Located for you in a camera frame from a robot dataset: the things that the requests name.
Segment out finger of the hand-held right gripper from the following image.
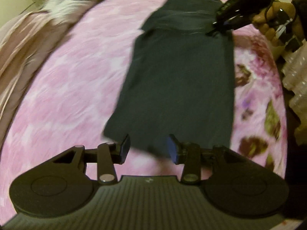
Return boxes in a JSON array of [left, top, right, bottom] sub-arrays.
[[206, 12, 252, 36], [215, 0, 243, 20]]

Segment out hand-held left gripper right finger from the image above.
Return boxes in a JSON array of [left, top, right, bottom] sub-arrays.
[[167, 134, 250, 185]]

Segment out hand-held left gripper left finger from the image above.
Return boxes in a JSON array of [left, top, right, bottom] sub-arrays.
[[51, 134, 131, 185]]

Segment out dark grey pants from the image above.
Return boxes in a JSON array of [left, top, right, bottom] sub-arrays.
[[103, 0, 235, 160]]

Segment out person's right hand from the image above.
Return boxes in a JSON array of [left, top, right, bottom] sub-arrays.
[[251, 2, 306, 47]]

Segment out pink floral blanket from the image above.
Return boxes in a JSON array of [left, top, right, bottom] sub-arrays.
[[0, 0, 288, 221]]

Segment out white lace cloth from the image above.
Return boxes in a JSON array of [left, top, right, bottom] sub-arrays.
[[279, 41, 307, 146]]

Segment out beige duvet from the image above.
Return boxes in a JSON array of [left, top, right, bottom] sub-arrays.
[[0, 11, 94, 149]]

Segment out white pillow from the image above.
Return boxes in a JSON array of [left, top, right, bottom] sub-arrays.
[[43, 0, 94, 25]]

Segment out white wardrobe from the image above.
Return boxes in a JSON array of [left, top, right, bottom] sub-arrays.
[[5, 0, 60, 27]]

